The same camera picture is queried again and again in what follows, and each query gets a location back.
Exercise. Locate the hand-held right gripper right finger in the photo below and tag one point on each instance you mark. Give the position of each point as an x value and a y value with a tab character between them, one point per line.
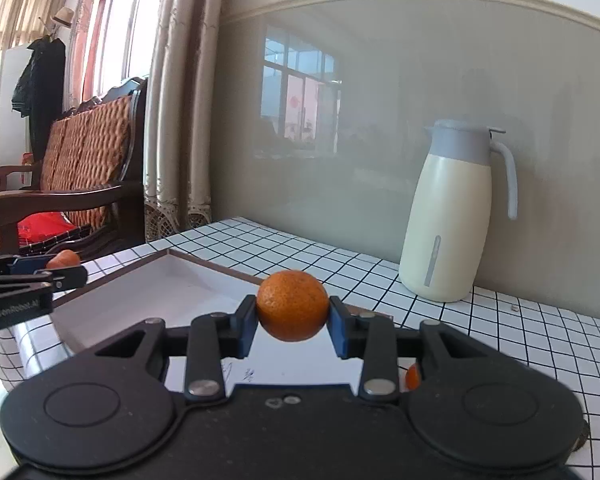
338	330

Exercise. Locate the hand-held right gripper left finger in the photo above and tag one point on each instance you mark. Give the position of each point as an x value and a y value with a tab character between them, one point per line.
248	327

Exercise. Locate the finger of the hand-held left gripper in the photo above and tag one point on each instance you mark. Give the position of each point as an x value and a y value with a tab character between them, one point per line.
67	277
27	265

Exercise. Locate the orange mandarin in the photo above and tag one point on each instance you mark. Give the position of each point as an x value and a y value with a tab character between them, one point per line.
292	305
412	377
64	259

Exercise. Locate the white tray with brown rim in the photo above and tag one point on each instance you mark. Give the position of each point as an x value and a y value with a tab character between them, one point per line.
145	292

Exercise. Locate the red plastic bag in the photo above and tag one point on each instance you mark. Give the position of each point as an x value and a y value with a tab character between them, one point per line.
42	225

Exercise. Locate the dark wooden sofa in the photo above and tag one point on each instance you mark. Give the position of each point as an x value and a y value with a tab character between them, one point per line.
40	202

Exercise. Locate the orange woven sofa cushion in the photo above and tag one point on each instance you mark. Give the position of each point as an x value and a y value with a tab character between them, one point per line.
92	155

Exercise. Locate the white cabinet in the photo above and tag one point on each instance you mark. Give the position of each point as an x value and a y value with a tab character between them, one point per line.
10	125

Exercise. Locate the cream and grey thermos jug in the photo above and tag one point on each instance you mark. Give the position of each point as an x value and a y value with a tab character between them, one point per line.
445	225

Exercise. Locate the white checked tablecloth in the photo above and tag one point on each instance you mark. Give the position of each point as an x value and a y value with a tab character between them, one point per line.
505	340

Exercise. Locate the black hanging coat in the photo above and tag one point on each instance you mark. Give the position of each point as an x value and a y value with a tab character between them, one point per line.
40	95

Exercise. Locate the beige embroidered curtain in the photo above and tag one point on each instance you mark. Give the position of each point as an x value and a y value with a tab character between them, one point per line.
187	110

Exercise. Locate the straw hat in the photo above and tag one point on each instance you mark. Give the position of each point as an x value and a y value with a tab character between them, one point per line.
63	16

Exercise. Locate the red framed window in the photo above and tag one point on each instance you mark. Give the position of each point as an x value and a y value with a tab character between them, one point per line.
117	25

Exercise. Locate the sheer striped curtain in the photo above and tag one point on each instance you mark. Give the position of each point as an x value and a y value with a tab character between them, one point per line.
15	5

